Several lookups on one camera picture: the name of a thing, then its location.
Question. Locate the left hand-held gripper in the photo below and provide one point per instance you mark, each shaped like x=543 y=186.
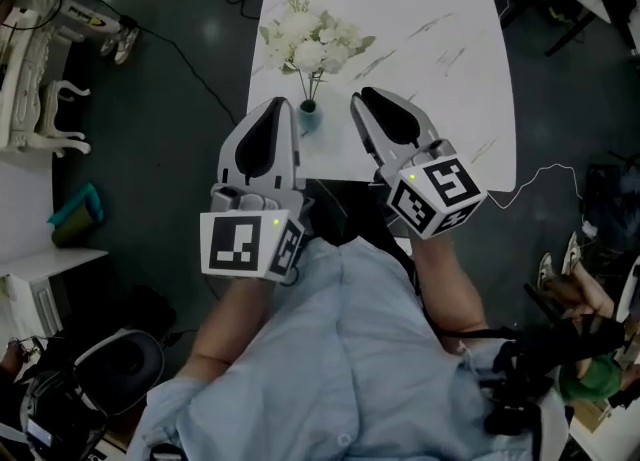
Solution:
x=235 y=244

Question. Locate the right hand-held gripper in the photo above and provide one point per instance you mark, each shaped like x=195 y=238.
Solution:
x=450 y=184

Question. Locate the teal vase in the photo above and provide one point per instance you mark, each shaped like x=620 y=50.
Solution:
x=311 y=121

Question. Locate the white flowers bouquet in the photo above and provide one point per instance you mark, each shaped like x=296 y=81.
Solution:
x=305 y=34

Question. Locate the person's right forearm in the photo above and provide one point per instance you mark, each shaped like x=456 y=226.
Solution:
x=450 y=289

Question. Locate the person's left forearm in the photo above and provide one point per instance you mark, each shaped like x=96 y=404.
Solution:
x=225 y=324

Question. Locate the white marble table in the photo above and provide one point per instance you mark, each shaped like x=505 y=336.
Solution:
x=425 y=74

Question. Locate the teal rolled mat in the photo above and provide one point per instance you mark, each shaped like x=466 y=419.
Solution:
x=75 y=219

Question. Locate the person's light blue shirt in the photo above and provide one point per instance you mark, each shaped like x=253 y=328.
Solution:
x=340 y=349

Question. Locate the white carved dressing table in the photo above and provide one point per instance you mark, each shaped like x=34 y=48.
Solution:
x=25 y=89

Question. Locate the black harness pack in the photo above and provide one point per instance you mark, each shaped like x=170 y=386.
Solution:
x=540 y=349

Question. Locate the black office chair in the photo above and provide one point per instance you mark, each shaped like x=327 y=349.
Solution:
x=120 y=369

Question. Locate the black striped clip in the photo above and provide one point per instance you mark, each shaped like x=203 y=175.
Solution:
x=167 y=453

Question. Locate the black equipment pile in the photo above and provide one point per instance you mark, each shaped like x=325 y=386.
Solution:
x=50 y=399

